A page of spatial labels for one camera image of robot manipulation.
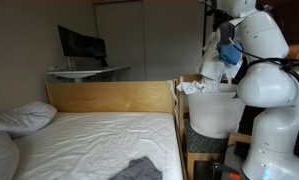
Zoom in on white and blue clothes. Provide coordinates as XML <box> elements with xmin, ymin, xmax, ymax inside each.
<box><xmin>176</xmin><ymin>31</ymin><xmax>244</xmax><ymax>95</ymax></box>

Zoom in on blue shirt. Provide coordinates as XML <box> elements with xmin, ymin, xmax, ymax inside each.
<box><xmin>218</xmin><ymin>43</ymin><xmax>244</xmax><ymax>66</ymax></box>

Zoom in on white bed sheet mattress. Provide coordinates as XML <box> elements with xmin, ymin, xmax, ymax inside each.
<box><xmin>12</xmin><ymin>111</ymin><xmax>184</xmax><ymax>180</ymax></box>

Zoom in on white woven basket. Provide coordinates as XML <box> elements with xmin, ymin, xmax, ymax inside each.
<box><xmin>186</xmin><ymin>82</ymin><xmax>247</xmax><ymax>140</ymax></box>

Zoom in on white desk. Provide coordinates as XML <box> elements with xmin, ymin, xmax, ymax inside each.
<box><xmin>47</xmin><ymin>65</ymin><xmax>131</xmax><ymax>83</ymax></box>

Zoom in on green chair cushion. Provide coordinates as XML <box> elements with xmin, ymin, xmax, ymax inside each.
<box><xmin>183</xmin><ymin>119</ymin><xmax>230</xmax><ymax>155</ymax></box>

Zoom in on grey shirt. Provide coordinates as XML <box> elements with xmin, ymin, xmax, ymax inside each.
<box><xmin>107</xmin><ymin>155</ymin><xmax>163</xmax><ymax>180</ymax></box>

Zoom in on wooden chair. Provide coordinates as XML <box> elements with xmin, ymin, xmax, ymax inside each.
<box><xmin>174</xmin><ymin>73</ymin><xmax>253</xmax><ymax>180</ymax></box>

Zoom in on black wide monitor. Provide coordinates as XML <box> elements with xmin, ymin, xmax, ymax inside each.
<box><xmin>57</xmin><ymin>24</ymin><xmax>109</xmax><ymax>69</ymax></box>

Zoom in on small white desk device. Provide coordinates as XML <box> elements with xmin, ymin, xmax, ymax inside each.
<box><xmin>48</xmin><ymin>64</ymin><xmax>69</xmax><ymax>72</ymax></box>

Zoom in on black and red clamp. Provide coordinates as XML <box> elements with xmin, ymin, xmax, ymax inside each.
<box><xmin>210</xmin><ymin>161</ymin><xmax>242</xmax><ymax>180</ymax></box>

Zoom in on small white pillow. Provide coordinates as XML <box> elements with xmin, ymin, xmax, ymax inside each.
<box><xmin>0</xmin><ymin>100</ymin><xmax>58</xmax><ymax>138</ymax></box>

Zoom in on large white pillow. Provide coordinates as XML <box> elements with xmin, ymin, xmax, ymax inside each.
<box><xmin>0</xmin><ymin>130</ymin><xmax>21</xmax><ymax>180</ymax></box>

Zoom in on wooden bed frame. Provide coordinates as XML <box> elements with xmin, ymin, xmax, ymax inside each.
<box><xmin>44</xmin><ymin>79</ymin><xmax>188</xmax><ymax>180</ymax></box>

